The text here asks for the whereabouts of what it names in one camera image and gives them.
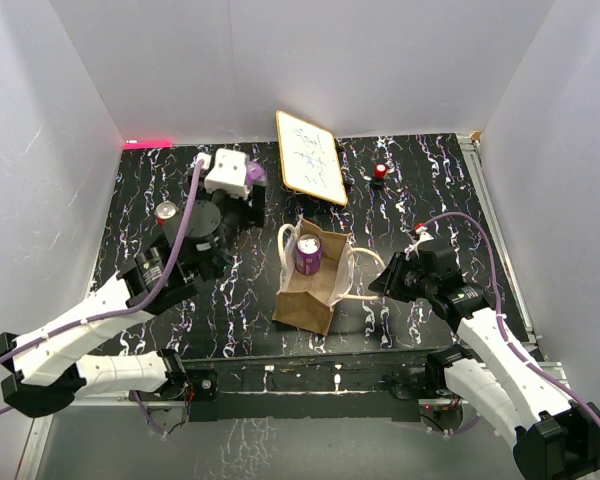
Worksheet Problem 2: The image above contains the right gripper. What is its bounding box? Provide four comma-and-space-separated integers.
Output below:
369, 251, 436, 302

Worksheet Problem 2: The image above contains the purple soda can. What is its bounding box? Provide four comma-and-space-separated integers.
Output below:
246, 161, 268, 187
294, 234, 323, 275

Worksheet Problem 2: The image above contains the purple soda can back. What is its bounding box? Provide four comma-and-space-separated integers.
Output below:
294, 234, 323, 275

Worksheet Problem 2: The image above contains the canvas tote bag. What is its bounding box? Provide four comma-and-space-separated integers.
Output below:
273, 218, 386, 336

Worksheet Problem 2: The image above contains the red cola can front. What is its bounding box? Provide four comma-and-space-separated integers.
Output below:
154, 201, 179, 226

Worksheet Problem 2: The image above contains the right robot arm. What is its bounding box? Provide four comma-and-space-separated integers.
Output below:
369, 239, 600, 479

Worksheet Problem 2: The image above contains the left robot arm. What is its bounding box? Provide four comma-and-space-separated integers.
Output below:
0, 180, 267, 418

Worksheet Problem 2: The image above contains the pink tape strip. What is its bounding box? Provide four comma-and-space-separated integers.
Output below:
124, 140, 173, 150

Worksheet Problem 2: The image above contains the red emergency button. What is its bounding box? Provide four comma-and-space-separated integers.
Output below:
371, 164, 388, 189

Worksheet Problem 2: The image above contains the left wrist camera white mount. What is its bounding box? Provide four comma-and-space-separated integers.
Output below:
194, 148, 251, 200

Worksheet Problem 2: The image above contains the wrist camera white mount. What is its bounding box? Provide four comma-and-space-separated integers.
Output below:
410, 223, 434, 255
194, 148, 251, 200

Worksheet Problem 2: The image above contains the white board with wooden frame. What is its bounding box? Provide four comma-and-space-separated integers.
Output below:
276, 110, 348, 206

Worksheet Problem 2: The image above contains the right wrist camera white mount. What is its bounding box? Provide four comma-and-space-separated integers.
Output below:
410, 223, 434, 255

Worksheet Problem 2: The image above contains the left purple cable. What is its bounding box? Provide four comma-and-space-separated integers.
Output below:
0, 159, 204, 436

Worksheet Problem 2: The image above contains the purple cable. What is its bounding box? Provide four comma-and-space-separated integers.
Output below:
422, 210, 600, 464
0, 159, 204, 436

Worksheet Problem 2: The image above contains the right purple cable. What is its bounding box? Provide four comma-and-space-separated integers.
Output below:
422, 210, 600, 464

